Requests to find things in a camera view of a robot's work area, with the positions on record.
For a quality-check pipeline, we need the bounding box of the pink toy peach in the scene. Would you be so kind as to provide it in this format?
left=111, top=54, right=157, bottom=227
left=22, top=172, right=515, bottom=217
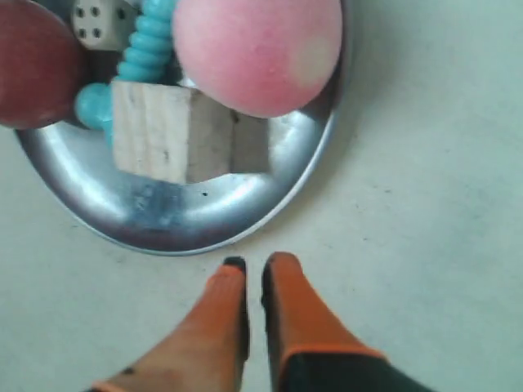
left=172, top=0, right=342, bottom=118

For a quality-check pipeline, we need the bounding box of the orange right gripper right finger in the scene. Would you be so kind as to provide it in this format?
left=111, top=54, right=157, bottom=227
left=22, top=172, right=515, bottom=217
left=261, top=252, right=427, bottom=391

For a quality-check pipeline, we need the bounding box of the whitewashed wooden block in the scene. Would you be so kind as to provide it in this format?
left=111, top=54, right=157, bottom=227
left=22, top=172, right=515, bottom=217
left=111, top=81, right=270, bottom=185

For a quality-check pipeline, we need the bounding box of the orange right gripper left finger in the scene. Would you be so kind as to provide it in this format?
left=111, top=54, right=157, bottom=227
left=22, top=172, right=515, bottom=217
left=92, top=256, right=250, bottom=391

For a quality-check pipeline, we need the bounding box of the small wooden die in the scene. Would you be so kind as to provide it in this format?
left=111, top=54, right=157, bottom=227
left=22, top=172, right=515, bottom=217
left=71, top=0, right=139, bottom=51

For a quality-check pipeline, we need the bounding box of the large round metal plate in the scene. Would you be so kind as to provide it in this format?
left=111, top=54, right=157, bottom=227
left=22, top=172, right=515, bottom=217
left=15, top=1, right=354, bottom=256

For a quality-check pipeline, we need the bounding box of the red toy apple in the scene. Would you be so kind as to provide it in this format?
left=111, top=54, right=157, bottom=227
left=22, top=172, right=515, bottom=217
left=1, top=1, right=87, bottom=129

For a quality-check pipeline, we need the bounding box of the turquoise rubber bone toy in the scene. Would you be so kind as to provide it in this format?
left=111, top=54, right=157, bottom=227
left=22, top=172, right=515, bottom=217
left=74, top=0, right=177, bottom=144

